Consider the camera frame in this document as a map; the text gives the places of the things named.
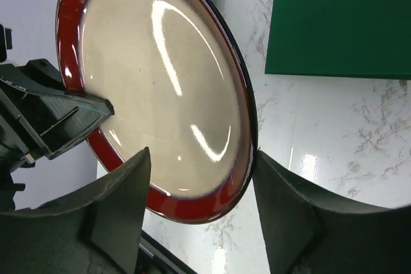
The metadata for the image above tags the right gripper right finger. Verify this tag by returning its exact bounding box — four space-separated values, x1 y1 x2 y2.
253 151 410 273

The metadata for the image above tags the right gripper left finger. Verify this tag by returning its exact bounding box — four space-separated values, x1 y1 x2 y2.
1 148 151 273

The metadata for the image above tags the green ring binder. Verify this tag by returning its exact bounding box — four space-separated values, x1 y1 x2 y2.
265 0 410 80

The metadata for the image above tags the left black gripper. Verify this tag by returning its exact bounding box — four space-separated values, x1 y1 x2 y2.
1 58 114 175

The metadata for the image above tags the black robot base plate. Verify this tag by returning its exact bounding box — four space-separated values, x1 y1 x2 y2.
136 231 196 274

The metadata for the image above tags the red rimmed beige plate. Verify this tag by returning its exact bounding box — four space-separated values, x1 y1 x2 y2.
56 0 258 224

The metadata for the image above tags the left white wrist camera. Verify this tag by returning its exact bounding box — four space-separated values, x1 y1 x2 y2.
0 24 13 63

